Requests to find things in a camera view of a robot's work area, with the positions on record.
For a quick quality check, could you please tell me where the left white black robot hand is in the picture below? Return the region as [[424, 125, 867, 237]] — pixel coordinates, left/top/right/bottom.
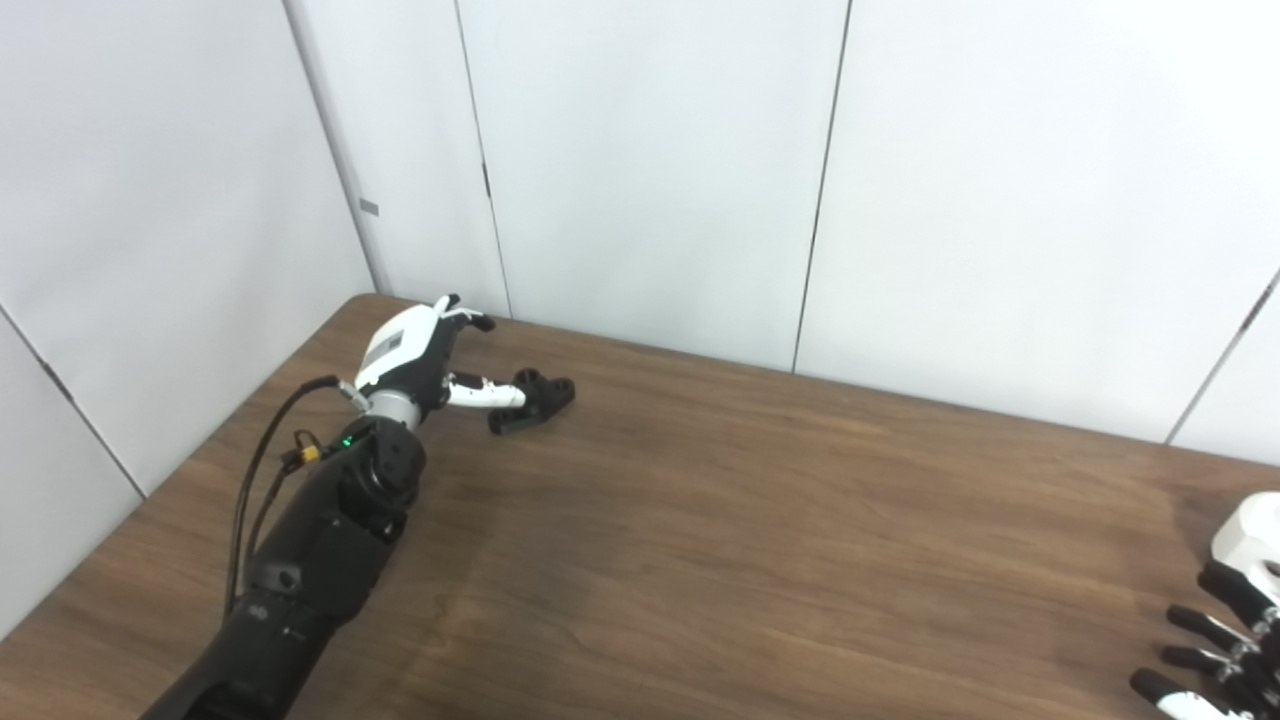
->
[[354, 294, 528, 421]]

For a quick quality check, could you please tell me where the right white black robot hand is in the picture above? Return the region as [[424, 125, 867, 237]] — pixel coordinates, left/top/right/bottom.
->
[[1130, 560, 1280, 720]]

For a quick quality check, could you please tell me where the black plastic holder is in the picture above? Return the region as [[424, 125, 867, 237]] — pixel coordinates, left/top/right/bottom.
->
[[487, 368, 577, 436]]

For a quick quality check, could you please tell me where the thin wire with yellow plug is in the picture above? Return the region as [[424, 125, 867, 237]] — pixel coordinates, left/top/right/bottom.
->
[[247, 430, 323, 561]]

